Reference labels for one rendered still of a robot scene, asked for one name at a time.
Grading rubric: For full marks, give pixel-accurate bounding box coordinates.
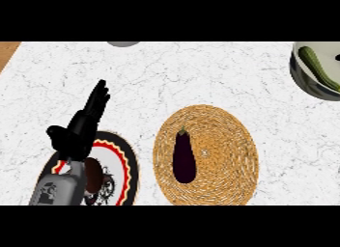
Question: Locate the round woven straw placemat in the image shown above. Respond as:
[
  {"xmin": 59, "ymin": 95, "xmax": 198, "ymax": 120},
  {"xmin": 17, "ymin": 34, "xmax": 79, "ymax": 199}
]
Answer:
[{"xmin": 150, "ymin": 104, "xmax": 261, "ymax": 206}]

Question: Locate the grey metal bowl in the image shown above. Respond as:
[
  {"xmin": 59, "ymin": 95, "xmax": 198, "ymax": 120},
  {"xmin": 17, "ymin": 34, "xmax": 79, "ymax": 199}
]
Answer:
[{"xmin": 288, "ymin": 41, "xmax": 340, "ymax": 102}]

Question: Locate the black red patterned plate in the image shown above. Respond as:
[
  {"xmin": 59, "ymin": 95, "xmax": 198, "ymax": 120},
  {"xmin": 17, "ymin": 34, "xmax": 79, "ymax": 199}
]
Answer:
[{"xmin": 35, "ymin": 130, "xmax": 140, "ymax": 206}]

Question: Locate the brown potato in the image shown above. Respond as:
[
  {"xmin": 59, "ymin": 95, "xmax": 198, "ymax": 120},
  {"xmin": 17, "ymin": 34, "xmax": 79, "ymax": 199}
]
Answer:
[{"xmin": 84, "ymin": 156, "xmax": 106, "ymax": 195}]

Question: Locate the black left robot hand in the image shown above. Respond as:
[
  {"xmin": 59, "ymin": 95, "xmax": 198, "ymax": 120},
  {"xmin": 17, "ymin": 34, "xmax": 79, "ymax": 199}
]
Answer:
[{"xmin": 44, "ymin": 79, "xmax": 110, "ymax": 162}]

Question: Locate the green zucchini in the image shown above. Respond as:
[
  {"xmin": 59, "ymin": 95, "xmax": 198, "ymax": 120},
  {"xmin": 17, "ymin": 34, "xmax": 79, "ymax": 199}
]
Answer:
[{"xmin": 296, "ymin": 45, "xmax": 340, "ymax": 95}]

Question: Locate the grey round object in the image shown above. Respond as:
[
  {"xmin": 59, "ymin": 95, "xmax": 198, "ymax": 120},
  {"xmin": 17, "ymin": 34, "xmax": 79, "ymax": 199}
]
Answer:
[{"xmin": 106, "ymin": 41, "xmax": 141, "ymax": 48}]

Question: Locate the dark purple eggplant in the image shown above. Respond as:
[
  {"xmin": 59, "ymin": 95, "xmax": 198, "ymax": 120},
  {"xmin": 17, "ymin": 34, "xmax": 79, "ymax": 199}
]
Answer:
[{"xmin": 171, "ymin": 125, "xmax": 198, "ymax": 184}]

